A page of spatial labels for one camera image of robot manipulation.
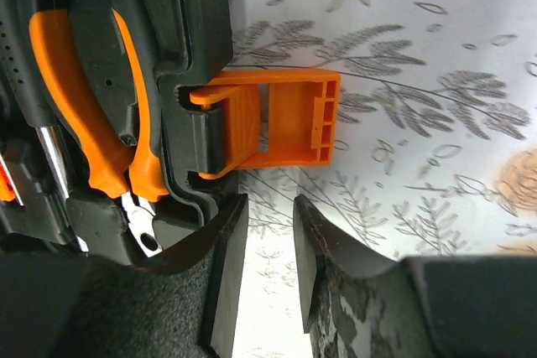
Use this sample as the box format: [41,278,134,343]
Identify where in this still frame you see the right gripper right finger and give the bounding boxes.
[293,195,536,357]

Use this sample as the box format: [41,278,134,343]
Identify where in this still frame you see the black plastic tool case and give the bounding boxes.
[0,0,342,267]

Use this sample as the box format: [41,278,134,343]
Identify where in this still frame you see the orange handle pliers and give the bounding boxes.
[29,9,168,257]

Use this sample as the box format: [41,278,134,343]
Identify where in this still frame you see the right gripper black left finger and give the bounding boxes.
[1,195,248,357]

